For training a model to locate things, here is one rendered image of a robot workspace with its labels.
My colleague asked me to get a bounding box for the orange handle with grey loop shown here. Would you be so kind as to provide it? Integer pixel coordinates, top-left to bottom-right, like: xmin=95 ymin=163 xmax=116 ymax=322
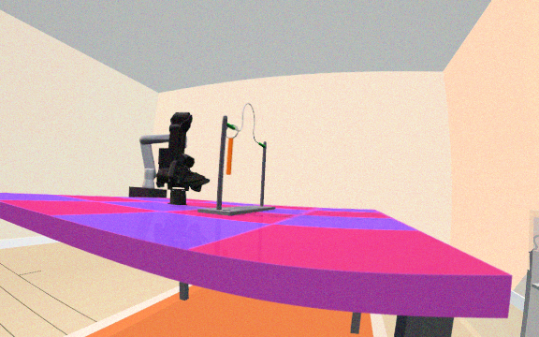
xmin=226 ymin=125 xmax=239 ymax=175

